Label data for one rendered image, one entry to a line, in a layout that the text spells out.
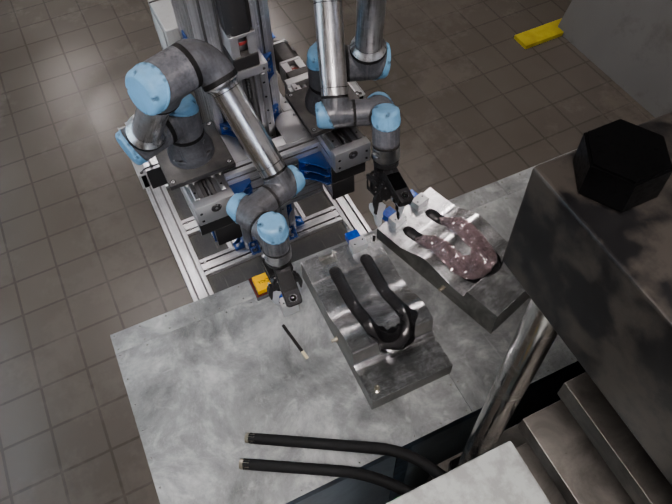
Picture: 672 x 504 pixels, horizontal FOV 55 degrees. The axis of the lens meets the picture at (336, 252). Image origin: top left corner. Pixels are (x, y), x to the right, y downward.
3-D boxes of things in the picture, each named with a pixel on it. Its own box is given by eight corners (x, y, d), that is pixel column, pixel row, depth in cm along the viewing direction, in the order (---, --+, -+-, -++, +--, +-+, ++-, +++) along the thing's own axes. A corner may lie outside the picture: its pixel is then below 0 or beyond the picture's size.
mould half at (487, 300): (376, 237, 218) (377, 218, 209) (428, 197, 228) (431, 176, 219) (490, 334, 196) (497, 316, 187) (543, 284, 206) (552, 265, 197)
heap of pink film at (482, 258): (409, 242, 210) (411, 228, 203) (446, 213, 216) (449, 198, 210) (470, 292, 198) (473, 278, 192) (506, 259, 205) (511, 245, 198)
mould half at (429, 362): (302, 277, 210) (299, 254, 199) (373, 248, 216) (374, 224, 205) (371, 410, 184) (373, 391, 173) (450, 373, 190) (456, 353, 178)
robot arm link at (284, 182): (200, 26, 163) (294, 187, 182) (165, 47, 158) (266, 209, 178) (218, 16, 153) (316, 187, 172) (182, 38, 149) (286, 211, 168)
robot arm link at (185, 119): (211, 129, 202) (203, 96, 191) (178, 152, 197) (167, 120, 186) (188, 111, 207) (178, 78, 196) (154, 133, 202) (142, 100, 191)
